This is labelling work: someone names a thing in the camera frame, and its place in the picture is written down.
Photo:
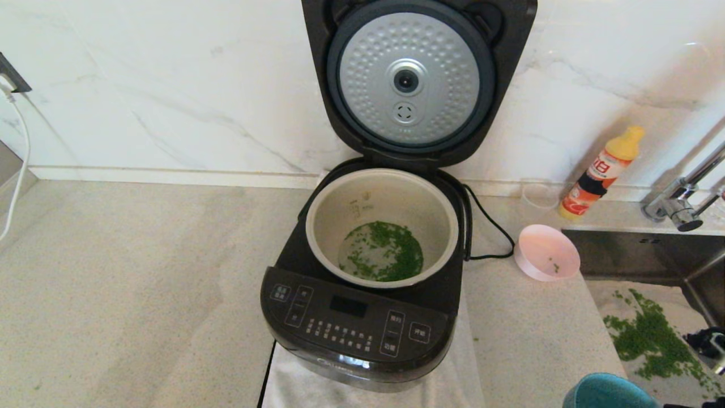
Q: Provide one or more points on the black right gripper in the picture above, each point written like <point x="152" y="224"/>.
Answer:
<point x="715" y="403"/>

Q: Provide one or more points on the blue bowl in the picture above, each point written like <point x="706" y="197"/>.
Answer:
<point x="606" y="394"/>

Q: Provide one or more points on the pink bowl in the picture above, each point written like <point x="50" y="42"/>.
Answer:
<point x="538" y="249"/>

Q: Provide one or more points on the black rice cooker lid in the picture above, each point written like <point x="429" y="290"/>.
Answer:
<point x="510" y="34"/>

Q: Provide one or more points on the black rice cooker body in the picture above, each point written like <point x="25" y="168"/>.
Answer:
<point x="351" y="323"/>

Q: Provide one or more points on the spilled green grains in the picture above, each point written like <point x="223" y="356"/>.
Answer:
<point x="651" y="340"/>

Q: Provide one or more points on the steel sink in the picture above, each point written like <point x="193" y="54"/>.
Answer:
<point x="623" y="255"/>

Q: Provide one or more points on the chrome faucet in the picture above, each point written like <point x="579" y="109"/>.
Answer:
<point x="679" y="212"/>

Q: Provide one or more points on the orange yellow detergent bottle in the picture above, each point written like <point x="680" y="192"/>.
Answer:
<point x="600" y="170"/>

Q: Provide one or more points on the clear glass cup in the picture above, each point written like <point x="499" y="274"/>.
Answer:
<point x="538" y="195"/>

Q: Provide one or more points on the white cloth mat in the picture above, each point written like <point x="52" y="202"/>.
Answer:
<point x="294" y="391"/>

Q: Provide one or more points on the black strip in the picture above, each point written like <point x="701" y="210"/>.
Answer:
<point x="265" y="379"/>

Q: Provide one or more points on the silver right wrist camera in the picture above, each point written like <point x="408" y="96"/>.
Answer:
<point x="720" y="354"/>

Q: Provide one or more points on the grey wall outlet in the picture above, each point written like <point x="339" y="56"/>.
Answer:
<point x="12" y="76"/>

